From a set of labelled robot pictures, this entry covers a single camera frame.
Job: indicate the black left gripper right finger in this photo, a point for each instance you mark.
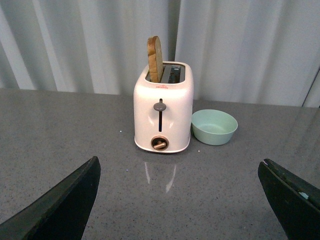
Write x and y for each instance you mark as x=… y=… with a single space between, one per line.
x=294 y=201

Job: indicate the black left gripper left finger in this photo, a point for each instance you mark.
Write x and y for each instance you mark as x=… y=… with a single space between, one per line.
x=61 y=213

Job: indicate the mint green bowl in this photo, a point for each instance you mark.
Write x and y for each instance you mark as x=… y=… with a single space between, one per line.
x=213 y=127

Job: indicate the white toaster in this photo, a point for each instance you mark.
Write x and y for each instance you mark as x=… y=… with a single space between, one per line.
x=163 y=111

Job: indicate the toast bread slice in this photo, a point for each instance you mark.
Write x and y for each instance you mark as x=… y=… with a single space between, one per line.
x=155 y=59

